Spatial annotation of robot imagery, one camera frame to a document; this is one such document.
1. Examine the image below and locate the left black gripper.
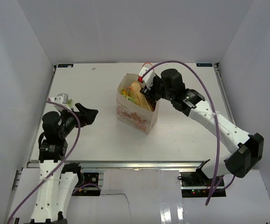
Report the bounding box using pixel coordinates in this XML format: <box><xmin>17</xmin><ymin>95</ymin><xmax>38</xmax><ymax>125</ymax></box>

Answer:
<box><xmin>58</xmin><ymin>102</ymin><xmax>98</xmax><ymax>138</ymax></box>

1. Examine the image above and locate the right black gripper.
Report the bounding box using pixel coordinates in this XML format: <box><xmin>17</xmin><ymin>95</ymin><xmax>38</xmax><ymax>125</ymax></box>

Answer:
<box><xmin>141</xmin><ymin>74</ymin><xmax>175</xmax><ymax>103</ymax></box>

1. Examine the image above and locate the brown chips bag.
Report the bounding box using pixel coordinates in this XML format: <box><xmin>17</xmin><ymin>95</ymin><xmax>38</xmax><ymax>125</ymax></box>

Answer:
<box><xmin>129</xmin><ymin>81</ymin><xmax>154</xmax><ymax>112</ymax></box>

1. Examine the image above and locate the light green snack packet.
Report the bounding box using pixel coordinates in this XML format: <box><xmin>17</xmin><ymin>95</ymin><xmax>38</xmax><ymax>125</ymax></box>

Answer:
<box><xmin>125</xmin><ymin>95</ymin><xmax>140</xmax><ymax>106</ymax></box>

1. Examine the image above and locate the yellow m&m's packet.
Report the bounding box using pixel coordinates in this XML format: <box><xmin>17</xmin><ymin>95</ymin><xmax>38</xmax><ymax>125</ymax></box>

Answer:
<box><xmin>121</xmin><ymin>86</ymin><xmax>130</xmax><ymax>98</ymax></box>

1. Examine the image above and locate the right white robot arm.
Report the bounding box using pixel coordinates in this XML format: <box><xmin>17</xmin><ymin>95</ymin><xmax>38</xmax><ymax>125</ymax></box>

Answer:
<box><xmin>138</xmin><ymin>67</ymin><xmax>264</xmax><ymax>186</ymax></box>

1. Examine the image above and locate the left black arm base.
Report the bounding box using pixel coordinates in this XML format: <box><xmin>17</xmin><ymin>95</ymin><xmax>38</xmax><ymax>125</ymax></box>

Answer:
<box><xmin>62</xmin><ymin>163</ymin><xmax>101</xmax><ymax>196</ymax></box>

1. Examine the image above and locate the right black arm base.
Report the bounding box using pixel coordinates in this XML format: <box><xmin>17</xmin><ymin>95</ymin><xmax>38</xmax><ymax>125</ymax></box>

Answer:
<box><xmin>178</xmin><ymin>160</ymin><xmax>227</xmax><ymax>198</ymax></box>

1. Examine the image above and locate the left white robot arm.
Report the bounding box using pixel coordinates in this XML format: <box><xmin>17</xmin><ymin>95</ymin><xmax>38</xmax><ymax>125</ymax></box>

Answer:
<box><xmin>30</xmin><ymin>103</ymin><xmax>98</xmax><ymax>224</ymax></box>

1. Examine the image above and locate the beige paper bag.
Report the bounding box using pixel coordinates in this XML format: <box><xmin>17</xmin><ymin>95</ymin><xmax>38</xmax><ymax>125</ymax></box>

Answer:
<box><xmin>116</xmin><ymin>63</ymin><xmax>159</xmax><ymax>135</ymax></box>

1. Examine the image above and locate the right blue label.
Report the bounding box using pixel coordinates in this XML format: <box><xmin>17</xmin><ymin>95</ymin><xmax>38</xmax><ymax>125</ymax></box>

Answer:
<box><xmin>196</xmin><ymin>63</ymin><xmax>213</xmax><ymax>67</ymax></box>

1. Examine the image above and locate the blue label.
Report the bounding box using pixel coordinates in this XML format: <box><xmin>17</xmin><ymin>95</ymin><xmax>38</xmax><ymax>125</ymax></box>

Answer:
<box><xmin>57</xmin><ymin>63</ymin><xmax>74</xmax><ymax>68</ymax></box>
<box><xmin>196</xmin><ymin>63</ymin><xmax>213</xmax><ymax>67</ymax></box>

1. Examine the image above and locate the left blue label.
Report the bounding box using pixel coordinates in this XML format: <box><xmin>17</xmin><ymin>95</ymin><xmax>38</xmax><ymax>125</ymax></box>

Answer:
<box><xmin>57</xmin><ymin>63</ymin><xmax>74</xmax><ymax>68</ymax></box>

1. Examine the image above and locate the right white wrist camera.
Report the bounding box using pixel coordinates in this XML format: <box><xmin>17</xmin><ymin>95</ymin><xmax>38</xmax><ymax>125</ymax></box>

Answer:
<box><xmin>138</xmin><ymin>66</ymin><xmax>156</xmax><ymax>89</ymax></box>

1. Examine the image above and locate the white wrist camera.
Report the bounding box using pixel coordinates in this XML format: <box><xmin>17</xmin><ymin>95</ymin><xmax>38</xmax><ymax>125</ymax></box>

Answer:
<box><xmin>138</xmin><ymin>66</ymin><xmax>156</xmax><ymax>89</ymax></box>
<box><xmin>54</xmin><ymin>93</ymin><xmax>72</xmax><ymax>109</ymax></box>

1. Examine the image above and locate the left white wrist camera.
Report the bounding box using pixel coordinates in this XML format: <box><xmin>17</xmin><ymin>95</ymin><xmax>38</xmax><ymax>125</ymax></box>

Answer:
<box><xmin>54</xmin><ymin>93</ymin><xmax>72</xmax><ymax>109</ymax></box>

